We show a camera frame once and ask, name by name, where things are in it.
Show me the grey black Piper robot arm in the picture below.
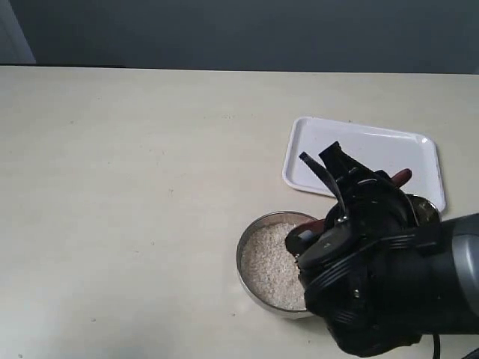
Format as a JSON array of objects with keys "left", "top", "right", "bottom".
[{"left": 285, "top": 143, "right": 478, "bottom": 358}]

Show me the white rice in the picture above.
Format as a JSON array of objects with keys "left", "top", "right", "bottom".
[{"left": 241, "top": 223, "right": 305, "bottom": 311}]

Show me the stainless steel cup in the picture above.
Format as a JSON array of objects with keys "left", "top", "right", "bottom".
[{"left": 407, "top": 194, "right": 441, "bottom": 226}]

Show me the wide steel bowl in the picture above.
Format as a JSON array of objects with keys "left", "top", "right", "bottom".
[{"left": 236, "top": 211, "right": 315, "bottom": 320}]

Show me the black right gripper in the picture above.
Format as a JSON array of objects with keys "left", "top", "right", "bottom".
[{"left": 284, "top": 141, "right": 418, "bottom": 258}]

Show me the white rectangular plastic tray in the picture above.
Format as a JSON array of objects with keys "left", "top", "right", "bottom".
[{"left": 282, "top": 117, "right": 446, "bottom": 212}]

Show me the dark red wooden spoon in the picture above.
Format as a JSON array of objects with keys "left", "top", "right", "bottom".
[{"left": 295, "top": 168, "right": 412, "bottom": 236}]

